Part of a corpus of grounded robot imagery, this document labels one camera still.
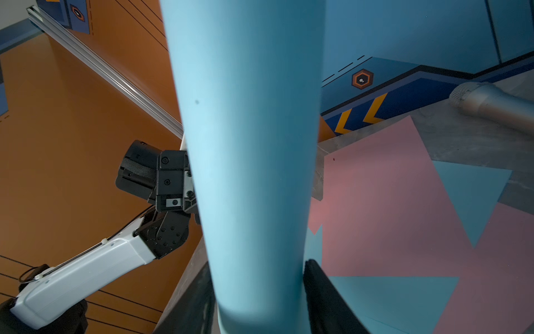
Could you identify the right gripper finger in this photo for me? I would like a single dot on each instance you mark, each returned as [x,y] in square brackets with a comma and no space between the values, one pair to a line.
[328,311]

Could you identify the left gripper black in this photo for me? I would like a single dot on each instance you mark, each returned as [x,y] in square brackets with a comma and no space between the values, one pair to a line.
[161,177]

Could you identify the pink paper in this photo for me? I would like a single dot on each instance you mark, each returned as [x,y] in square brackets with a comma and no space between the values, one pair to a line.
[389,178]

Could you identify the light blue paper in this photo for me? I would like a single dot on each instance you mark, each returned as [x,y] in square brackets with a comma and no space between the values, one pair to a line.
[248,80]
[474,192]
[395,279]

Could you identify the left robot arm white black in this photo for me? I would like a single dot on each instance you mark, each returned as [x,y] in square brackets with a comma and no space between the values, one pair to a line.
[53,299]

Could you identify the silver microphone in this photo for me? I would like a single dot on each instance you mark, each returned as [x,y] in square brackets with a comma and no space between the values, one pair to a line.
[487,101]

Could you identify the left aluminium corner post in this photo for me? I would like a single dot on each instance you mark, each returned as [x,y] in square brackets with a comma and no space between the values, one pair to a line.
[87,56]

